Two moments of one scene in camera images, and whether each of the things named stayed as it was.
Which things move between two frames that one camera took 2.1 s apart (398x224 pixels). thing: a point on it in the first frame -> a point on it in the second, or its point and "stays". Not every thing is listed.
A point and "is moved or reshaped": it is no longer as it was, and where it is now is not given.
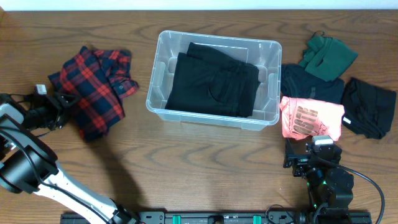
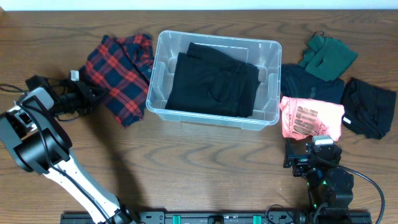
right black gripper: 301,164 stays
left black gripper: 58,117 -> 83,91
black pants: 205,79 stays
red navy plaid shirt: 96,82 is moved or reshaped
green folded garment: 327,58 stays
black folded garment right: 367,110 stays
